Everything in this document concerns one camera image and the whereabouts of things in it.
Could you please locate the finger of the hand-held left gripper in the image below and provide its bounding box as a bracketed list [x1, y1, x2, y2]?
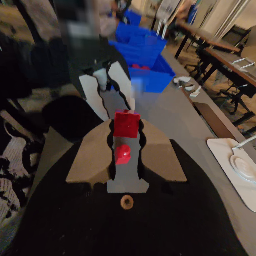
[79, 74, 110, 122]
[108, 61, 136, 111]

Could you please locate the black desk cable cover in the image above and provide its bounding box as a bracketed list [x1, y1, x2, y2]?
[194, 102, 238, 141]

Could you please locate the black white patterned clothing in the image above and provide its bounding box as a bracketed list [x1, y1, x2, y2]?
[0, 112, 47, 220]

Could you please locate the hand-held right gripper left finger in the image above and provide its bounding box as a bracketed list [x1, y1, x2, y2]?
[66, 119, 116, 184]

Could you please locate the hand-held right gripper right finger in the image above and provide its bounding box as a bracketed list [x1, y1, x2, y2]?
[138, 119, 187, 183]

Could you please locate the long wooden office table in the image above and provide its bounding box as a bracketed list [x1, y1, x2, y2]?
[175, 19, 256, 128]

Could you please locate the red mega block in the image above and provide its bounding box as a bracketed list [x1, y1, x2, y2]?
[115, 144, 132, 165]
[113, 109, 141, 139]
[131, 64, 151, 71]

